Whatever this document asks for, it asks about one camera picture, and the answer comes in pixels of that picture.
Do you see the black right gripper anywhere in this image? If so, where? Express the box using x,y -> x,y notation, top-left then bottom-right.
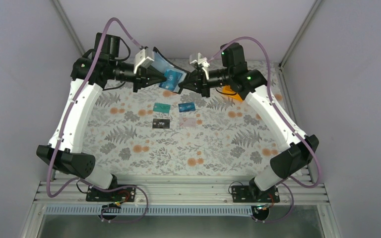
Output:
178,67 -> 232,98

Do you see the blue credit card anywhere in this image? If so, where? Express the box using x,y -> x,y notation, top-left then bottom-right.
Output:
178,102 -> 196,113
159,69 -> 184,93

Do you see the teal magnetic stripe card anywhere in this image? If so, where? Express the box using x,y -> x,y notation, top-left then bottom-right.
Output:
153,102 -> 171,114

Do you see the pale pink floral card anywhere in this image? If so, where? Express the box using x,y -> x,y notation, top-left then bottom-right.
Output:
179,117 -> 197,127

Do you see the dark VIP credit card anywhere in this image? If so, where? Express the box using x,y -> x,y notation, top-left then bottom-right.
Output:
152,119 -> 171,129

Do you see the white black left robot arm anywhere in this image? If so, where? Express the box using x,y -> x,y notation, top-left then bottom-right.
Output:
36,33 -> 166,201

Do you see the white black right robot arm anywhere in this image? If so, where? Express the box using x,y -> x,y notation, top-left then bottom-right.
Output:
179,43 -> 318,202

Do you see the orange plastic bin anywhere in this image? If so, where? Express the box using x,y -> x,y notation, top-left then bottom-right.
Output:
221,86 -> 243,102

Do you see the floral table cover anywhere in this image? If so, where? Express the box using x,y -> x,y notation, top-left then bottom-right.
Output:
83,81 -> 281,176

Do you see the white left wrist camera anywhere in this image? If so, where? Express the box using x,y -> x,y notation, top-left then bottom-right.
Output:
133,48 -> 155,74

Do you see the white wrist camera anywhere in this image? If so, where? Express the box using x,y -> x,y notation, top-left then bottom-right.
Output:
133,48 -> 155,74
189,53 -> 210,80

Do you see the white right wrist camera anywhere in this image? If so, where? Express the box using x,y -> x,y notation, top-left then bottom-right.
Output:
189,53 -> 210,80

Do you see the right aluminium frame post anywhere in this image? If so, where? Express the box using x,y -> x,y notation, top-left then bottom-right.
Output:
279,0 -> 323,70

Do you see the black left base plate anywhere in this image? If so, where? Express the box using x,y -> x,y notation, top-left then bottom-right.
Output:
85,187 -> 136,203

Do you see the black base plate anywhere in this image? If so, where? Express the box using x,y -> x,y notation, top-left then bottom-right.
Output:
230,185 -> 280,203
85,187 -> 136,203

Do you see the aluminium frame corner post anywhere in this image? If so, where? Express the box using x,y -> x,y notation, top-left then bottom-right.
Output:
50,0 -> 85,55

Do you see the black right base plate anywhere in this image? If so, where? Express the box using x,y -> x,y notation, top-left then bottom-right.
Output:
230,185 -> 280,203

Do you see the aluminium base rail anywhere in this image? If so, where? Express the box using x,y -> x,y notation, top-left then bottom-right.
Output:
34,174 -> 329,205

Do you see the perforated cable duct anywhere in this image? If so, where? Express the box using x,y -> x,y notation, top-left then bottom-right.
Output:
44,204 -> 269,217

